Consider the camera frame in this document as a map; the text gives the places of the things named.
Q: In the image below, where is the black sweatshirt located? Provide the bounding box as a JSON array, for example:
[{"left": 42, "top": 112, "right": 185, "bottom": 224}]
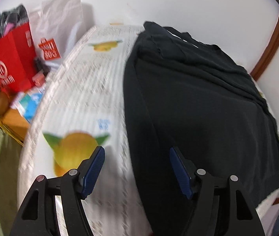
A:
[{"left": 123, "top": 22, "right": 279, "bottom": 235}]

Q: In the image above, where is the fruit print newspaper tablecloth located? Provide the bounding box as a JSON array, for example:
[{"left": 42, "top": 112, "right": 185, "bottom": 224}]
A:
[{"left": 11, "top": 25, "right": 279, "bottom": 235}]

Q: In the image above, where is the blue white packet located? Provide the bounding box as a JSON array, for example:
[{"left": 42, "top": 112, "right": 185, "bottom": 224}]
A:
[{"left": 10, "top": 92, "right": 43, "bottom": 123}]

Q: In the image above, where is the yellow wicker basket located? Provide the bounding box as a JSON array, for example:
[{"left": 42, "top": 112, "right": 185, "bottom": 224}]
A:
[{"left": 0, "top": 108, "right": 30, "bottom": 146}]

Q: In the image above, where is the brown kiwi fruit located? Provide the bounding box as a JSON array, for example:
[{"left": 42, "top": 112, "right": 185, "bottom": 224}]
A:
[{"left": 0, "top": 91, "right": 10, "bottom": 116}]

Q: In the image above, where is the red sale tag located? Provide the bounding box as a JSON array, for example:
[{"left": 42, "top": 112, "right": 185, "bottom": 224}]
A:
[{"left": 38, "top": 38, "right": 61, "bottom": 61}]

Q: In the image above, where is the red paper shopping bag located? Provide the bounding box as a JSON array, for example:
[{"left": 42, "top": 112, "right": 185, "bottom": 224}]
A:
[{"left": 0, "top": 23, "right": 38, "bottom": 94}]

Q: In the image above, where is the white plastic bag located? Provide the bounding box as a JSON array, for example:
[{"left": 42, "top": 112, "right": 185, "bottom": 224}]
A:
[{"left": 28, "top": 0, "right": 87, "bottom": 70}]

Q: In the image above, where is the brown wooden door frame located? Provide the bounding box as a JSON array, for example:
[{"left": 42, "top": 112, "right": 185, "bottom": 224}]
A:
[{"left": 250, "top": 16, "right": 279, "bottom": 81}]

